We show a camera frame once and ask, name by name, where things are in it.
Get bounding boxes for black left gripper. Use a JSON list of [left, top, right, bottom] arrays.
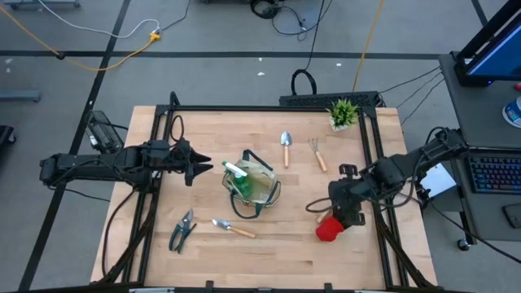
[[174, 140, 214, 187]]

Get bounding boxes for black power strip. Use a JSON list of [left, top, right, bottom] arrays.
[[278, 90, 386, 109]]

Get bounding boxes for white cable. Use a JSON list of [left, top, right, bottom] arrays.
[[38, 0, 160, 40]]

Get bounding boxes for black computer monitor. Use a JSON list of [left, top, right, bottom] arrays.
[[452, 0, 521, 87]]

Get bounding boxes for grey table base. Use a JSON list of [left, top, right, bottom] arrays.
[[2, 0, 81, 11]]

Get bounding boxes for wide trowel wooden handle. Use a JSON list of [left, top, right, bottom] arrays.
[[279, 130, 293, 168]]

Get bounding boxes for black floor object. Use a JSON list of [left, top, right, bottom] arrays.
[[0, 125, 17, 146]]

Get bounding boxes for backlit black keyboard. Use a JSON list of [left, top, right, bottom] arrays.
[[466, 153, 521, 195]]

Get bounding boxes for thin black cable tangle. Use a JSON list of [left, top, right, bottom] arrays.
[[270, 0, 335, 42]]

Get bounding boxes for red black gardening glove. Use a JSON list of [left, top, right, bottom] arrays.
[[315, 214, 347, 243]]

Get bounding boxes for green plant white pot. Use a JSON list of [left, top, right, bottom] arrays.
[[325, 98, 359, 133]]

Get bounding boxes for yellow extension cable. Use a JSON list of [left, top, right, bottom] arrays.
[[352, 0, 386, 93], [0, 6, 162, 72]]

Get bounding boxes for black aluminium table frame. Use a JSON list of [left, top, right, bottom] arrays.
[[97, 91, 439, 293]]

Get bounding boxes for white paper sheet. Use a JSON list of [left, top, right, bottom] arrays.
[[418, 162, 458, 199]]

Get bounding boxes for grey floor bar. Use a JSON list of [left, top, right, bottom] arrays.
[[0, 90, 42, 103]]

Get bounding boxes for green pruning shears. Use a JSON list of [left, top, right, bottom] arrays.
[[168, 208, 198, 255]]

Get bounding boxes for white blue wipes tub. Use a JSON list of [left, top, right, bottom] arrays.
[[501, 96, 521, 129]]

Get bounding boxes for beige green gardening bag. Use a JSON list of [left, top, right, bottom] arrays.
[[221, 149, 282, 220]]

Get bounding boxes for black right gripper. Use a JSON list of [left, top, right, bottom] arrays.
[[327, 163, 366, 227]]

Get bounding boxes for black looped cable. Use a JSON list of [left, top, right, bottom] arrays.
[[290, 0, 326, 97]]

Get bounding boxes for green spray bottle white nozzle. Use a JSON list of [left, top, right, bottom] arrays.
[[221, 160, 252, 197]]

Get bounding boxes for black power supply box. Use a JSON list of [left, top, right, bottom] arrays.
[[85, 110, 125, 155]]

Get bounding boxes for black cable coil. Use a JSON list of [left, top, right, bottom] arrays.
[[248, 0, 282, 20]]

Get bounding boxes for dark grey side desk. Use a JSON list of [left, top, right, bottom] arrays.
[[438, 52, 521, 242]]

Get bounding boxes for narrow trowel wooden handle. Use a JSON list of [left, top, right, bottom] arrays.
[[211, 218, 257, 239]]

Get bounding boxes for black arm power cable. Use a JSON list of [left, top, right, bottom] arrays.
[[100, 186, 139, 280], [429, 201, 521, 265]]

